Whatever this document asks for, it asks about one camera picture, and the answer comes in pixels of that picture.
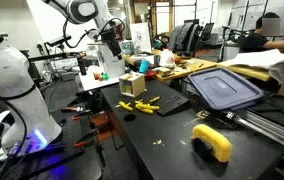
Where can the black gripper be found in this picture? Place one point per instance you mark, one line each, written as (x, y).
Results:
(111, 43)

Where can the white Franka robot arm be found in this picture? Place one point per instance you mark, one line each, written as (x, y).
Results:
(15, 83)

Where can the wooden cube box with holes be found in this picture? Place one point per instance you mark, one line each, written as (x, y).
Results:
(132, 86)

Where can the small green toy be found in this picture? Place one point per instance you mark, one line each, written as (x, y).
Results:
(105, 76)

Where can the blue plastic cup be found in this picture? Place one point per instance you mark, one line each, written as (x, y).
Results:
(144, 66)

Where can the white poster board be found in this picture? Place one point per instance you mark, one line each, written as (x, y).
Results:
(140, 36)

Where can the small red toy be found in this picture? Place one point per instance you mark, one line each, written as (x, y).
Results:
(97, 76)

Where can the white flat board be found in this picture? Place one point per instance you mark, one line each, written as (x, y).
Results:
(92, 85)

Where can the white plastic bag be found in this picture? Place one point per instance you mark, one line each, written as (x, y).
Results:
(167, 58)

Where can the dark grey jacket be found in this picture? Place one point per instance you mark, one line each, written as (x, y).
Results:
(182, 36)

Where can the wooden table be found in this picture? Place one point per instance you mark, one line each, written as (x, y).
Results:
(195, 66)

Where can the black office chair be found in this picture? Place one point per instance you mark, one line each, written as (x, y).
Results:
(208, 31)

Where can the dark blue cloth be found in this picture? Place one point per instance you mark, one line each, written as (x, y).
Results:
(225, 88)

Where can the grey waste bin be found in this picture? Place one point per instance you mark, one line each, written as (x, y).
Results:
(230, 53)

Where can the yellow board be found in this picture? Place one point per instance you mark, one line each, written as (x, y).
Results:
(248, 71)

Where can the seated person in black shirt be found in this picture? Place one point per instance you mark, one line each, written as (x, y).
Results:
(255, 41)

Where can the white paper sheets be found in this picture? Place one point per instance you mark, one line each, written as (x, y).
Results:
(265, 60)

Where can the black stereo camera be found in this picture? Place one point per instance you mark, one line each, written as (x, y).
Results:
(58, 40)

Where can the aluminium extrusion frame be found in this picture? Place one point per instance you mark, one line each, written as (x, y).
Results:
(268, 128)

